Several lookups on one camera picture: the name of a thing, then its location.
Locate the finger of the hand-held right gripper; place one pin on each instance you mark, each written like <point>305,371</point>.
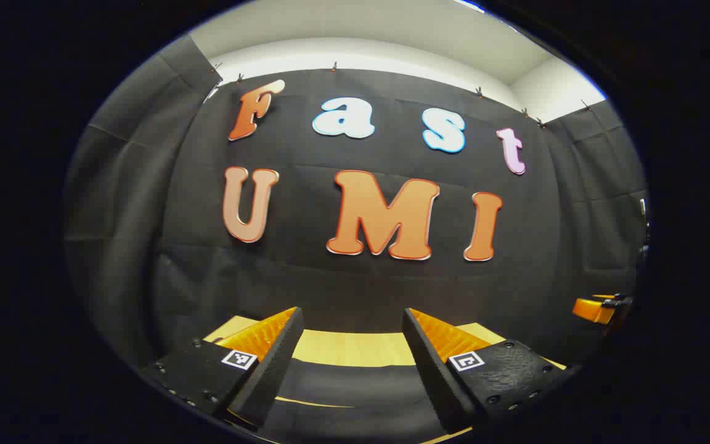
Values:
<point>592,310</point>

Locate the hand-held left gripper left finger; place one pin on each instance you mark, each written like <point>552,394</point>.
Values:
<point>275,370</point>

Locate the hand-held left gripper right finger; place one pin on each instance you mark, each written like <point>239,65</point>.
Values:
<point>435,376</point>

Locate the dark blue jeans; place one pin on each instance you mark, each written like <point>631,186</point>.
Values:
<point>342,385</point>

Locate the row of small backdrop clips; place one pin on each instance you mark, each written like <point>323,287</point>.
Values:
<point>333,65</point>

